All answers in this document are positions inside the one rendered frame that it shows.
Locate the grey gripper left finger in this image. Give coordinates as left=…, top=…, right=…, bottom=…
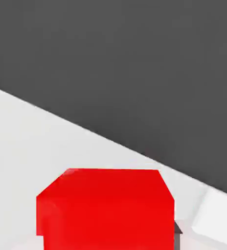
left=11, top=234, right=45, bottom=250

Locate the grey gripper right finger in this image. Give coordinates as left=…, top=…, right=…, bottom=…
left=174, top=219, right=210, bottom=250

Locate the small red cube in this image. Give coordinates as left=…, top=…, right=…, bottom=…
left=36, top=168, right=175, bottom=250

